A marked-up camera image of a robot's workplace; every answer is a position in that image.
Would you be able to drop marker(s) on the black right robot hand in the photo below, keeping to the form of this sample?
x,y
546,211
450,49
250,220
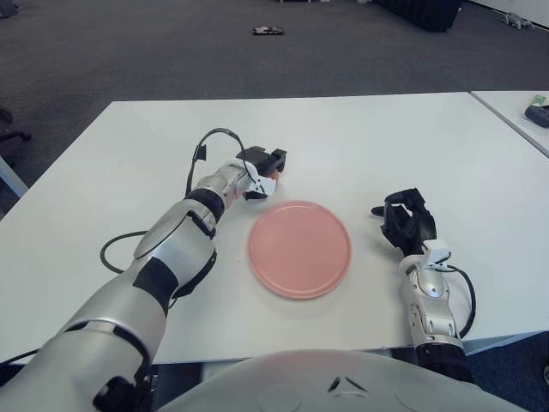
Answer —
x,y
412,223

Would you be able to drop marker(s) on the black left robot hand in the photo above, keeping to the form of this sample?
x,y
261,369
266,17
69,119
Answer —
x,y
261,161

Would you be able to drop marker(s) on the red yellow apple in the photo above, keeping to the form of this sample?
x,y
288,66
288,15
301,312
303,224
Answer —
x,y
274,176

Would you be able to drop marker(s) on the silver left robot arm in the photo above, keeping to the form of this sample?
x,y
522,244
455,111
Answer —
x,y
171,244

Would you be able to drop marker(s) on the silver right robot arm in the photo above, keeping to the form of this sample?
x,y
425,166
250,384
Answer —
x,y
429,296

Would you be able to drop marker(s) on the pink round plate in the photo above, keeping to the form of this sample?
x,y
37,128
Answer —
x,y
300,249

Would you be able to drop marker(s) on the small dark flat floor object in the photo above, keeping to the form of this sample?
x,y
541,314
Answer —
x,y
269,31

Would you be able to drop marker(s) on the dark grey handheld controller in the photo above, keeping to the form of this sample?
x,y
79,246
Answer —
x,y
539,116

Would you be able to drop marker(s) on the small green packet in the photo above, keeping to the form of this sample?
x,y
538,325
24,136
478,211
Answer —
x,y
540,99

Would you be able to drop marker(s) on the grey robot torso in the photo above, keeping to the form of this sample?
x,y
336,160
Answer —
x,y
300,382

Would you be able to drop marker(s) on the black box furniture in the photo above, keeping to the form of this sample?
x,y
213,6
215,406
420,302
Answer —
x,y
424,15

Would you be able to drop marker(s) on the grey toy figure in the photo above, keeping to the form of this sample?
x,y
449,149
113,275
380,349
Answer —
x,y
517,20

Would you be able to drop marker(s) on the light grey furniture leg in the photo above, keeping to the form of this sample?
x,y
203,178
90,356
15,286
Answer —
x,y
13,176

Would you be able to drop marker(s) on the black office chair base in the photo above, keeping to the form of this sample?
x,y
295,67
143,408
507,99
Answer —
x,y
8,129

